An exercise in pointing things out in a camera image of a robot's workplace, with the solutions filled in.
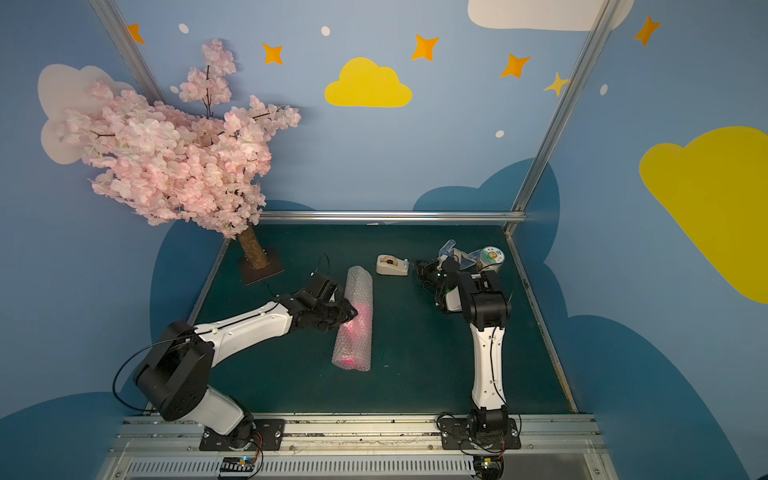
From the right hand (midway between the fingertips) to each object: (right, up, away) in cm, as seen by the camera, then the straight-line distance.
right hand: (416, 255), depth 106 cm
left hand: (-20, -17, -18) cm, 32 cm away
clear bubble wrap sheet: (-20, -9, -14) cm, 26 cm away
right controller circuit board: (+15, -53, -33) cm, 64 cm away
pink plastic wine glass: (-20, -25, -24) cm, 40 cm away
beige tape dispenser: (-10, -4, +1) cm, 11 cm away
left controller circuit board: (-48, -52, -33) cm, 78 cm away
